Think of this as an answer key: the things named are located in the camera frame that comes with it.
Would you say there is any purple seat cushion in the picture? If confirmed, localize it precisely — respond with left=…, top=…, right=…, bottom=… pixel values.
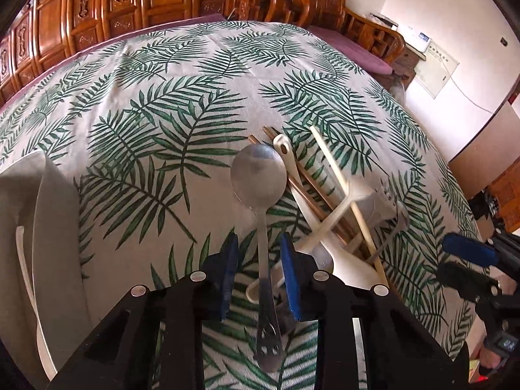
left=306, top=25, right=395, bottom=77

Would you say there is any brown wooden chopstick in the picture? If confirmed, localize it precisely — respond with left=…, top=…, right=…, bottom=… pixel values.
left=263, top=126, right=372, bottom=258
left=248, top=135, right=354, bottom=244

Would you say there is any wall poster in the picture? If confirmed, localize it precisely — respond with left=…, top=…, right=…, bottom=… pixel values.
left=413, top=40, right=461, bottom=99

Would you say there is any brown board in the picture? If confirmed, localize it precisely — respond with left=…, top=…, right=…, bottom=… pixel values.
left=447, top=101, right=520, bottom=202

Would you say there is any wooden side table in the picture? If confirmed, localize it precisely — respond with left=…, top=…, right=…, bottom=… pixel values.
left=392, top=45, right=425, bottom=88

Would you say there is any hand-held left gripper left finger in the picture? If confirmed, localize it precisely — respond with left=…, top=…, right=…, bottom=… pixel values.
left=45, top=233, right=240, bottom=390

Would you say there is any leaf print tablecloth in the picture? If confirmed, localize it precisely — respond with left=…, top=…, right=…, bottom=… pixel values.
left=0, top=20, right=486, bottom=390

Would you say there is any metal spoon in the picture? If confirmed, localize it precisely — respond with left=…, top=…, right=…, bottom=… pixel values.
left=230, top=143, right=288, bottom=373

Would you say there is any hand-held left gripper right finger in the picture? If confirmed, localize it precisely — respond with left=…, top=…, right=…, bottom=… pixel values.
left=280, top=231, right=472, bottom=390

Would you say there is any white utensil tray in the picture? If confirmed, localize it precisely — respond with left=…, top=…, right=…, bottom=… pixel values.
left=0, top=149, right=96, bottom=390

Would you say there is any cream plastic fork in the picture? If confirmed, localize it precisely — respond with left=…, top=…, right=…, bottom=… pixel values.
left=246, top=185, right=397, bottom=303

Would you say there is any metal fork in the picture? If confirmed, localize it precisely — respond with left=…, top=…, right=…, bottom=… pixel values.
left=368, top=201, right=410, bottom=263

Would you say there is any carved wooden cabinet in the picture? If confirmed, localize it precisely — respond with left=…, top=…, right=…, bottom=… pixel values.
left=0, top=0, right=350, bottom=104

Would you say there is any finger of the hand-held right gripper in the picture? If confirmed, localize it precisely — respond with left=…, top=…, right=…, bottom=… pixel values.
left=438, top=261, right=502, bottom=303
left=442, top=232, right=500, bottom=268

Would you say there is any light wooden chopstick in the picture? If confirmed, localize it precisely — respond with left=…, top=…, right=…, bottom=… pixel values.
left=310, top=125, right=388, bottom=287

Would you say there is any white box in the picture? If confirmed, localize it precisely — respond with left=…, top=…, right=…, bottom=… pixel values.
left=405, top=28, right=432, bottom=53

